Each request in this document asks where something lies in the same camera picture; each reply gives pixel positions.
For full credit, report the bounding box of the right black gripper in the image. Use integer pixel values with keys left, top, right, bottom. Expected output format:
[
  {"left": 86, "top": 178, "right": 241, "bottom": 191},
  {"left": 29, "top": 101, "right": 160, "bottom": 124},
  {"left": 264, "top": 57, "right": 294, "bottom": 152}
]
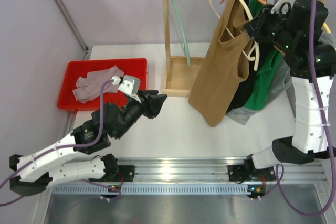
[{"left": 244, "top": 3, "right": 297, "bottom": 51}]

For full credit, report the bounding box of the cream hanger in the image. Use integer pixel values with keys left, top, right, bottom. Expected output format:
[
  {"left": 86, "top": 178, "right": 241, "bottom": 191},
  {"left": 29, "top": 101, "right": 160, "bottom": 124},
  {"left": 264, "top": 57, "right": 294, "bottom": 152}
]
[{"left": 208, "top": 0, "right": 260, "bottom": 72}]

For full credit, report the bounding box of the tan tank top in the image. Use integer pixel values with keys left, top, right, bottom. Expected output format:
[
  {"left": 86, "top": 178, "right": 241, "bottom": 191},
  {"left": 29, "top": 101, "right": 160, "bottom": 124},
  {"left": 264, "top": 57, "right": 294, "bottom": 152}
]
[{"left": 188, "top": 0, "right": 253, "bottom": 127}]

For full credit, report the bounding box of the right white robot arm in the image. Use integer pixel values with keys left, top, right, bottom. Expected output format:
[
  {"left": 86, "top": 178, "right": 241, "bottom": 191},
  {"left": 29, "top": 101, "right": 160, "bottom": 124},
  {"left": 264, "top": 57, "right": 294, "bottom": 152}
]
[{"left": 244, "top": 0, "right": 335, "bottom": 180}]

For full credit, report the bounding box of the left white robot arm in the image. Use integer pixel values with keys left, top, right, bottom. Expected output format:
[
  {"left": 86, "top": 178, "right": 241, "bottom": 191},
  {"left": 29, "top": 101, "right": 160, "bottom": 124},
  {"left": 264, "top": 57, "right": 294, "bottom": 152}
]
[{"left": 9, "top": 90, "right": 167, "bottom": 197}]

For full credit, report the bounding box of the black tank top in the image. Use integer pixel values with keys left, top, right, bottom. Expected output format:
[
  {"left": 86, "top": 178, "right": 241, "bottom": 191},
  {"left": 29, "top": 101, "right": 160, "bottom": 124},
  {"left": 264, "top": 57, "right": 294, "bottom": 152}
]
[{"left": 227, "top": 0, "right": 263, "bottom": 114}]

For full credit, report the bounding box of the orange hanger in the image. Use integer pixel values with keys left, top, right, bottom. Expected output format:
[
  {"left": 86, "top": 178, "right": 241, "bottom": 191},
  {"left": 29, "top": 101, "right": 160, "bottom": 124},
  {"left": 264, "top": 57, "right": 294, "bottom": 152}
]
[{"left": 220, "top": 0, "right": 285, "bottom": 56}]

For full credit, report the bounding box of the green tank top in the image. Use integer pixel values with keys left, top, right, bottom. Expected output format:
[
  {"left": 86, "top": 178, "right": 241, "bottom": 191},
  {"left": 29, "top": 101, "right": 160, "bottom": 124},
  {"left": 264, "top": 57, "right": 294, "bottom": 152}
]
[{"left": 244, "top": 0, "right": 284, "bottom": 110}]

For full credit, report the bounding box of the yellow hanger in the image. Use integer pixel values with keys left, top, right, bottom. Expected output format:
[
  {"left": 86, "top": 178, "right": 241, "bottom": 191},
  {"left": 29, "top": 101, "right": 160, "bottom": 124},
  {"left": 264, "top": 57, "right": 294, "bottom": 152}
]
[{"left": 323, "top": 23, "right": 332, "bottom": 34}]

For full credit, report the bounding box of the mint green hanger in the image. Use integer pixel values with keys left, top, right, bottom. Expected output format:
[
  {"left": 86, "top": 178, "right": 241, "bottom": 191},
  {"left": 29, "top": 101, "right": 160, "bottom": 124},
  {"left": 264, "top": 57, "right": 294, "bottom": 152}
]
[{"left": 169, "top": 0, "right": 191, "bottom": 66}]

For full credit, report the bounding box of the grey tank top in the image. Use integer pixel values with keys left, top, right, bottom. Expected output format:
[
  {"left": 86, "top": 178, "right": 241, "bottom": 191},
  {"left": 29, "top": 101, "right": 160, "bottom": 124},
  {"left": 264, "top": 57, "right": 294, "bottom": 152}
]
[{"left": 225, "top": 32, "right": 336, "bottom": 125}]

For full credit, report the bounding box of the wooden clothes rack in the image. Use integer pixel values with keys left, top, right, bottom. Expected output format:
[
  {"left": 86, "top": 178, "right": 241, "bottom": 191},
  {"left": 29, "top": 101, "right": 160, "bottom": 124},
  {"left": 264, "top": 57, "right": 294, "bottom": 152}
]
[{"left": 162, "top": 0, "right": 204, "bottom": 97}]

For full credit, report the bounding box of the pale pink garment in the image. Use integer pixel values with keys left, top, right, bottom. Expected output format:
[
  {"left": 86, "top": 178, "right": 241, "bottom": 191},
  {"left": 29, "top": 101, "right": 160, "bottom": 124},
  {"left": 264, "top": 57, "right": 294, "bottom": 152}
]
[{"left": 72, "top": 65, "right": 124, "bottom": 103}]

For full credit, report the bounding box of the red plastic bin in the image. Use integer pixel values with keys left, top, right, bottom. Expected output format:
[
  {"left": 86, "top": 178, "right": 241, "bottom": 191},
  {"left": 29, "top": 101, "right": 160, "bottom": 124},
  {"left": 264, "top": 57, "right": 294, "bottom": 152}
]
[{"left": 57, "top": 58, "right": 148, "bottom": 111}]

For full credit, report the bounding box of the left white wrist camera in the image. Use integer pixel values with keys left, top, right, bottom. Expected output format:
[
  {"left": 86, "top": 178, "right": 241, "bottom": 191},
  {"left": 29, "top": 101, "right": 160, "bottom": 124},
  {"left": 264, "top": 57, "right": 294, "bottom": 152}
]
[{"left": 111, "top": 75, "right": 141, "bottom": 96}]

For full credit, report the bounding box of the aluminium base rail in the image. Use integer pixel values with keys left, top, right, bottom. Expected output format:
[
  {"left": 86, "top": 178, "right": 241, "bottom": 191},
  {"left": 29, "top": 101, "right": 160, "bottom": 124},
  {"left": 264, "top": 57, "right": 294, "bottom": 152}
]
[{"left": 51, "top": 157, "right": 326, "bottom": 196}]

